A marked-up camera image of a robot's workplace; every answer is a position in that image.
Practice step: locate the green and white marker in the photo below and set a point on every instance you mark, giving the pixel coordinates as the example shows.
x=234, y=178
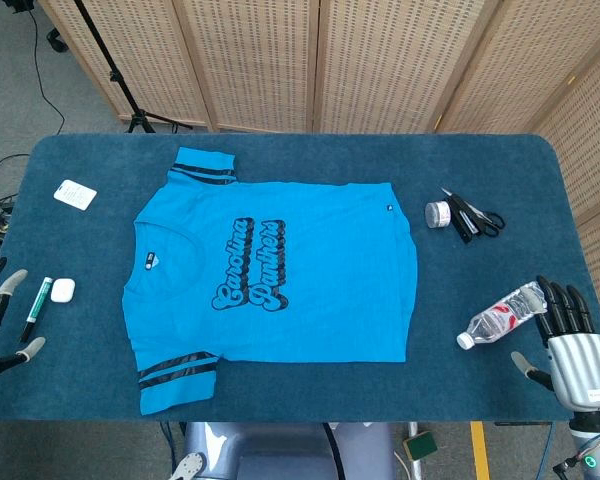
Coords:
x=39, y=302

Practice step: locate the blue Carolina Panthers t-shirt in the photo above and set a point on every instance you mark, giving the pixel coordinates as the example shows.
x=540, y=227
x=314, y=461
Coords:
x=305, y=275

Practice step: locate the clear plastic water bottle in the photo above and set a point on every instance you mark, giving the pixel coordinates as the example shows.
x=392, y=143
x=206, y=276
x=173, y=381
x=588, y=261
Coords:
x=495, y=320

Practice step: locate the green and yellow sponge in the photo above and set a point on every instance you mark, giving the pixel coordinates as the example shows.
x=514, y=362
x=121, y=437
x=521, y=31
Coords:
x=420, y=445

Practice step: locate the black tripod stand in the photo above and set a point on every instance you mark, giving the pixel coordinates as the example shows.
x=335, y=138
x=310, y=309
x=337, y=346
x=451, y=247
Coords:
x=115, y=77

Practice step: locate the dark blue carpeted table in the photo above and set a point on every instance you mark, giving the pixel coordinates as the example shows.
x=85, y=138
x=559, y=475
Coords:
x=305, y=160

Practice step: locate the black chair caster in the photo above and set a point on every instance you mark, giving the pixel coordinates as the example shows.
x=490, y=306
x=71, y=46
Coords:
x=57, y=42

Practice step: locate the black stapler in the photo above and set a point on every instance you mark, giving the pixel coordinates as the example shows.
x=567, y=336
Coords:
x=462, y=225

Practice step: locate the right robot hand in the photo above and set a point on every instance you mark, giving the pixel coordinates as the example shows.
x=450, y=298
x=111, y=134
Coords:
x=580, y=365

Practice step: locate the white robot bracket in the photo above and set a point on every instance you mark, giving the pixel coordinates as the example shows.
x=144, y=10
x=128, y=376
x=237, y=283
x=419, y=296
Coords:
x=189, y=466

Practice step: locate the silver metal pole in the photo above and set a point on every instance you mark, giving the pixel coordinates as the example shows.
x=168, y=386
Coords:
x=415, y=450

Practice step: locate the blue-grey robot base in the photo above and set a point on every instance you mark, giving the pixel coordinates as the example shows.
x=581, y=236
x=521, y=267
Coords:
x=280, y=450

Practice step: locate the white card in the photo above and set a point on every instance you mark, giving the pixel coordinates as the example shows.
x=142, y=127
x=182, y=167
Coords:
x=75, y=195

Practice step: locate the white earbuds case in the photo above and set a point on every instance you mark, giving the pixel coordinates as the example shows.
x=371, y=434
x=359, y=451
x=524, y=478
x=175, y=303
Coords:
x=62, y=291

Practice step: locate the black scissors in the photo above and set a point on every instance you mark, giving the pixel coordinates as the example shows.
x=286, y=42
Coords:
x=491, y=221

